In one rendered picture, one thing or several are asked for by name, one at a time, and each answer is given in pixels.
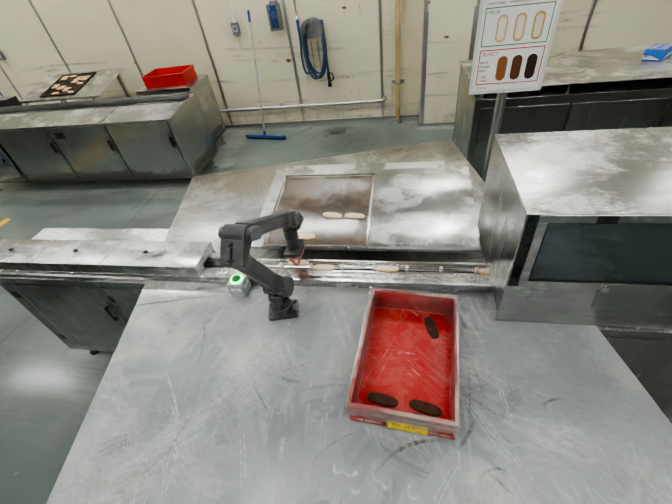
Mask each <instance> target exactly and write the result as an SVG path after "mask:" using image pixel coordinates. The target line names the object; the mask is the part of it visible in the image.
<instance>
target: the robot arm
mask: <svg viewBox="0 0 672 504"><path fill-rule="evenodd" d="M303 221H304V218H303V216H302V215H301V214H300V212H299V211H291V210H277V211H275V212H274V213H273V214H270V215H266V216H262V217H259V218H255V219H252V220H248V221H240V222H236V223H235V224H224V225H223V226H221V227H219V229H218V237H219V238H220V239H221V243H220V265H221V266H223V267H230V268H232V269H236V270H238V271H239V272H241V273H243V274H245V275H246V276H248V277H250V278H251V279H253V280H255V281H256V282H258V283H260V286H261V287H262V288H263V292H264V294H268V299H269V302H271V303H270V304H269V312H268V319H269V321H276V320H283V319H291V318H297V317H298V300H297V299H292V300H291V299H290V298H289V297H290V296H291V295H292V293H293V290H294V280H293V278H292V277H289V276H281V275H279V274H276V273H274V272H273V271H272V270H270V269H269V268H268V267H266V266H265V265H263V264H262V263H261V262H259V261H258V260H257V259H255V258H254V257H253V256H252V255H251V254H250V249H251V245H252V241H256V240H259V239H261V238H262V235H264V234H267V233H269V232H272V231H274V230H277V229H279V228H282V229H283V233H284V237H285V241H286V244H287V247H286V250H285V253H284V255H285V257H286V259H288V260H289V261H290V262H292V263H293V264H294V265H295V266H296V267H299V264H300V260H301V258H302V254H303V251H304V247H305V245H304V244H303V242H304V239H299V236H298V232H297V231H298V230H299V229H300V227H301V225H302V223H303ZM234 245H236V247H235V248H234ZM292 258H295V259H297V260H298V262H297V264H296V263H295V262H294V260H293V259H292Z"/></svg>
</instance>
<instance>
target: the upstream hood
mask: <svg viewBox="0 0 672 504"><path fill-rule="evenodd" d="M213 253H216V252H215V250H214V248H213V246H212V242H200V241H121V240H40V239H2V240H1V241H0V270H29V271H60V272H90V273H120V274H151V275H181V276H199V275H200V274H201V272H202V270H203V269H204V266H203V264H204V262H205V261H206V259H207V257H208V256H209V255H210V257H211V256H212V254H213Z"/></svg>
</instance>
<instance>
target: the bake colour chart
mask: <svg viewBox="0 0 672 504"><path fill-rule="evenodd" d="M562 3H563V0H481V2H480V9H479V17H478V25H477V33H476V41H475V48H474V56H473V64H472V72H471V80H470V87H469V95H473V94H489V93H505V92H521V91H537V90H540V89H541V85H542V81H543V77H544V74H545V70H546V66H547V62H548V58H549V54H550V50H551V46H552V42H553V38H554V34H555V31H556V27H557V23H558V19H559V15H560V11H561V7H562Z"/></svg>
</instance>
